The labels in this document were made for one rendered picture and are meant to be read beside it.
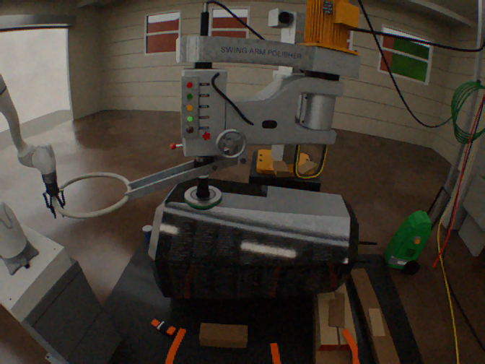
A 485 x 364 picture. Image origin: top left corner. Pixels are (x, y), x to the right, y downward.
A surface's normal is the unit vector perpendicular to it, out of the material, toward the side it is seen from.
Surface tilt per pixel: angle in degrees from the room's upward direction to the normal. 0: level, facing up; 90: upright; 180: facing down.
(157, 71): 90
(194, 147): 90
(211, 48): 90
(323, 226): 45
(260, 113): 90
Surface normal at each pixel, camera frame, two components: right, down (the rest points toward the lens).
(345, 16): 0.26, 0.46
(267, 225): -0.03, -0.31
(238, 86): -0.21, 0.44
